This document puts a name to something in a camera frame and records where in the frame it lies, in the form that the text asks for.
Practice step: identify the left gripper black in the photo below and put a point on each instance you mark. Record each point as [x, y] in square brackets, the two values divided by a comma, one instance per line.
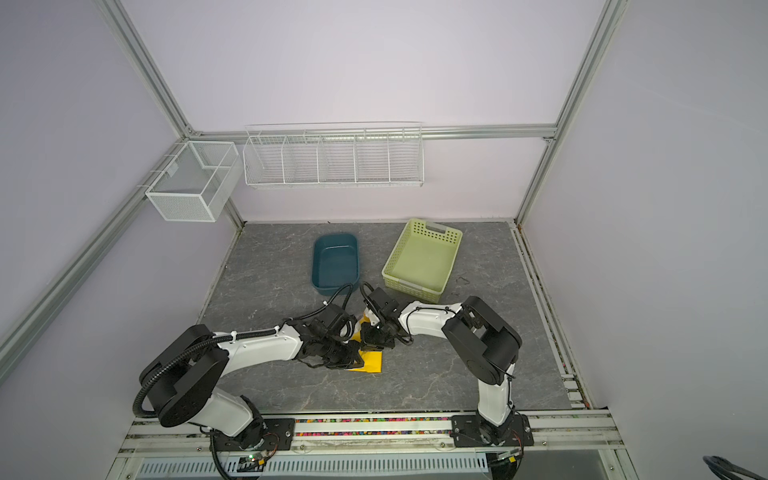
[351, 357]

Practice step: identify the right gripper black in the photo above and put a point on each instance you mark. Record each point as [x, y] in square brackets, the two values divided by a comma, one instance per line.
[367, 341]

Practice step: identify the yellow paper napkin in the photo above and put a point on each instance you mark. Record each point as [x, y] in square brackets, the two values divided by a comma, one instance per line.
[372, 360]

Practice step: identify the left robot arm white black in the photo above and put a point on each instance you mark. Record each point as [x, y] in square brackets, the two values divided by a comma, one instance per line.
[181, 385]

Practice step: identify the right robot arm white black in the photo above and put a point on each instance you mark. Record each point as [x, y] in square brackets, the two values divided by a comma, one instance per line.
[484, 342]

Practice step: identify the dark teal plastic tub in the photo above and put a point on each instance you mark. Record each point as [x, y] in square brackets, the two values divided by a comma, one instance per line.
[335, 263]

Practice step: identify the light green perforated basket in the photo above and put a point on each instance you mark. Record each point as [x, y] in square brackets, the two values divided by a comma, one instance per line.
[422, 259]

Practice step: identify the white vent grille strip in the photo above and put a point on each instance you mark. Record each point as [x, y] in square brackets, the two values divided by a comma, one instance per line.
[320, 466]

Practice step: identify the white mesh box basket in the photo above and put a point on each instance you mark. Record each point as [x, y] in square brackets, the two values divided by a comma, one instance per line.
[197, 182]

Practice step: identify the white wire shelf rack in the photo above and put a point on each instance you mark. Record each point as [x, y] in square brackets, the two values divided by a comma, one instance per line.
[334, 154]

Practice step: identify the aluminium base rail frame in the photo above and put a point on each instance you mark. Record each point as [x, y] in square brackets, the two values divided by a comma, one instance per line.
[387, 433]

